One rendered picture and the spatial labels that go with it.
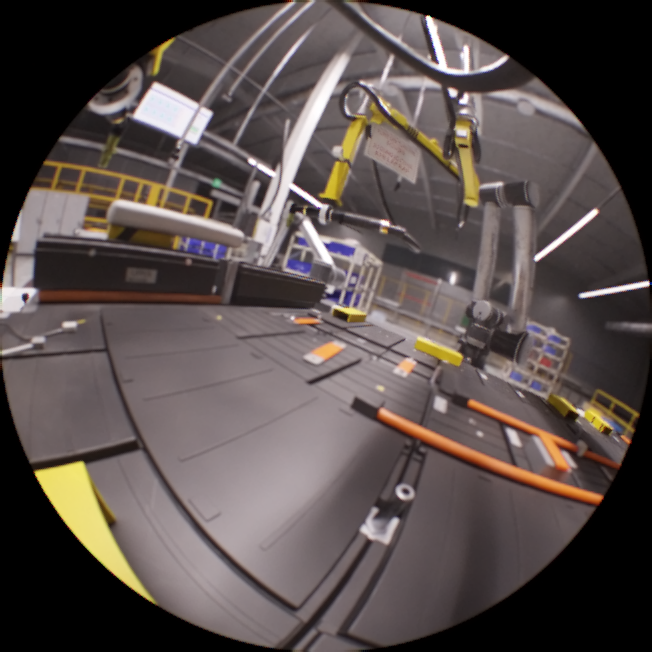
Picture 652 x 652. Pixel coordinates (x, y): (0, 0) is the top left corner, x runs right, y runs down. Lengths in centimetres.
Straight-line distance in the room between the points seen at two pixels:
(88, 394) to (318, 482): 19
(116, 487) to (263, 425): 12
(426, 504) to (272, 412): 14
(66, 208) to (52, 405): 889
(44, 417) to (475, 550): 30
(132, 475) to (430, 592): 17
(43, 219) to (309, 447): 918
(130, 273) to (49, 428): 37
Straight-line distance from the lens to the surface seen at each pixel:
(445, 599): 16
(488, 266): 142
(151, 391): 21
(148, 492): 15
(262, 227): 319
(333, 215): 96
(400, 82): 836
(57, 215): 910
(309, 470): 16
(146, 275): 51
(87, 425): 19
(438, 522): 18
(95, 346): 30
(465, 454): 26
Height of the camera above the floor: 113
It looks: 12 degrees down
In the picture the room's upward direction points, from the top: 17 degrees clockwise
